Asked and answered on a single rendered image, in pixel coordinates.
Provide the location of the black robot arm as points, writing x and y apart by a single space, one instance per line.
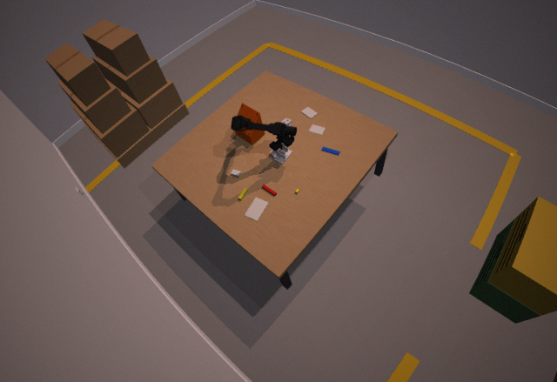
277 128

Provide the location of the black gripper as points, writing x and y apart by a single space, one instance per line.
276 145

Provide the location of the blue flat bar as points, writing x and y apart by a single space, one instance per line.
330 150

